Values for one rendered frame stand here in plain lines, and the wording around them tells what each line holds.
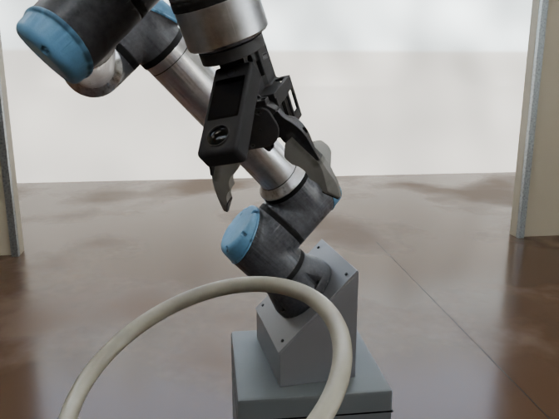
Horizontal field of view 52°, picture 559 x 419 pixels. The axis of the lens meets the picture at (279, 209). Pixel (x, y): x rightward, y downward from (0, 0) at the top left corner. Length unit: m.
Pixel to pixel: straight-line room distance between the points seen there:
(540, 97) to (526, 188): 0.88
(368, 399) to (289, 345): 0.25
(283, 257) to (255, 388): 0.34
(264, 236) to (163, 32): 0.55
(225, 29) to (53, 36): 0.19
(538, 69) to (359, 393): 4.86
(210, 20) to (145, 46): 0.67
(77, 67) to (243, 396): 1.03
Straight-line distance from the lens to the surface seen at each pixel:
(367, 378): 1.61
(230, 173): 0.68
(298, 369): 1.54
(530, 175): 6.16
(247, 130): 0.58
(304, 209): 1.47
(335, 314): 0.95
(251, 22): 0.61
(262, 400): 1.51
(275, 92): 0.64
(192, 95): 1.30
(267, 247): 1.46
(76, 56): 0.69
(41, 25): 0.69
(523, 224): 6.25
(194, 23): 0.61
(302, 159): 0.64
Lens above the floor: 1.65
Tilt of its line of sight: 14 degrees down
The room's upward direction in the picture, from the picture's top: straight up
